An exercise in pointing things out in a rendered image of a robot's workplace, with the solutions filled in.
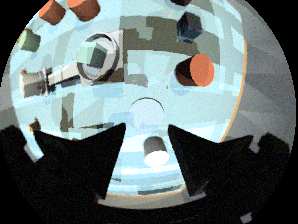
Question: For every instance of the small blue block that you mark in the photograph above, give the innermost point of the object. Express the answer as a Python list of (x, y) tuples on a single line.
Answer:
[(190, 25)]

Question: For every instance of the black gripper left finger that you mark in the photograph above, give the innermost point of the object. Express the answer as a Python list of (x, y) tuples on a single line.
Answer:
[(92, 158)]

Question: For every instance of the dark cylinder with pale green top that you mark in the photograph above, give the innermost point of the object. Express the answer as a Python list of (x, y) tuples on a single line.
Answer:
[(29, 41)]

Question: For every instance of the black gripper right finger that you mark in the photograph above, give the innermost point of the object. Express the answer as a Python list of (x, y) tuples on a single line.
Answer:
[(200, 159)]

